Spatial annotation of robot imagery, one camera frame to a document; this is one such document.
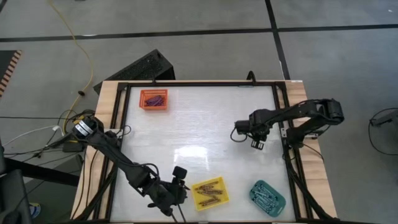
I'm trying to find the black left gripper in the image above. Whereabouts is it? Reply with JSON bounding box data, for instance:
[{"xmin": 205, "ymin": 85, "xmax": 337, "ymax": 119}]
[{"xmin": 147, "ymin": 166, "xmax": 190, "ymax": 218}]

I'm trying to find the yellow plastic basket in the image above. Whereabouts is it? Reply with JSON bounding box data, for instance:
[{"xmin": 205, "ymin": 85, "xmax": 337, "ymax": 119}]
[{"xmin": 190, "ymin": 176, "xmax": 230, "ymax": 212}]

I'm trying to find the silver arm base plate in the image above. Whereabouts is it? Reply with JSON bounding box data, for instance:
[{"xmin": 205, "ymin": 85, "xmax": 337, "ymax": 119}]
[{"xmin": 280, "ymin": 126, "xmax": 320, "ymax": 139}]

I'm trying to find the black striped-edge floor mat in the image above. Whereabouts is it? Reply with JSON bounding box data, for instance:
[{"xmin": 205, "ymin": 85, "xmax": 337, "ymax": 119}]
[{"xmin": 0, "ymin": 49, "xmax": 24, "ymax": 100}]

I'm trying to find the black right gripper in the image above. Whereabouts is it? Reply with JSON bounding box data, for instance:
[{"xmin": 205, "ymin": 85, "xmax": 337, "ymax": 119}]
[{"xmin": 233, "ymin": 108, "xmax": 272, "ymax": 151}]

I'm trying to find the yellow cable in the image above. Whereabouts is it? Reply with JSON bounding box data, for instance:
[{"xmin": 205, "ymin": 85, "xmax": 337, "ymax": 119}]
[{"xmin": 46, "ymin": 0, "xmax": 95, "ymax": 131}]

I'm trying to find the white cable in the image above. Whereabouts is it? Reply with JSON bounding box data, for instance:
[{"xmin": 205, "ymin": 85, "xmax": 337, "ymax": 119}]
[{"xmin": 1, "ymin": 123, "xmax": 68, "ymax": 146}]

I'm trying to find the person's shoe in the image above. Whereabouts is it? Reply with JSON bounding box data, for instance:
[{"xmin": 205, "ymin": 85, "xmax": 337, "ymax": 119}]
[{"xmin": 28, "ymin": 202, "xmax": 42, "ymax": 219}]

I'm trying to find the black power adapter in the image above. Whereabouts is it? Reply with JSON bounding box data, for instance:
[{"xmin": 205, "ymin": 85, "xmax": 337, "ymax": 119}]
[{"xmin": 62, "ymin": 141, "xmax": 85, "ymax": 153}]

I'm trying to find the orange plastic basket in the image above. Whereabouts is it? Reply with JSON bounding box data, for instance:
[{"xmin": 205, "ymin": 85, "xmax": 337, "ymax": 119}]
[{"xmin": 139, "ymin": 88, "xmax": 169, "ymax": 111}]

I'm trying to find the black floor beam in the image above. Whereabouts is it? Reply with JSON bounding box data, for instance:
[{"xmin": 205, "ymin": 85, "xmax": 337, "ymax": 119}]
[{"xmin": 0, "ymin": 157, "xmax": 81, "ymax": 187}]

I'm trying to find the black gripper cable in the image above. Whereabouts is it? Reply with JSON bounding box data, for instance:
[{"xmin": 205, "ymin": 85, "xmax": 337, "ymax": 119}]
[
  {"xmin": 169, "ymin": 203, "xmax": 187, "ymax": 223},
  {"xmin": 229, "ymin": 126, "xmax": 249, "ymax": 143}
]

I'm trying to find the teal plastic tray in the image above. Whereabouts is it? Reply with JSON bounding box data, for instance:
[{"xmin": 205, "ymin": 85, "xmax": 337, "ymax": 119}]
[{"xmin": 249, "ymin": 179, "xmax": 287, "ymax": 218}]

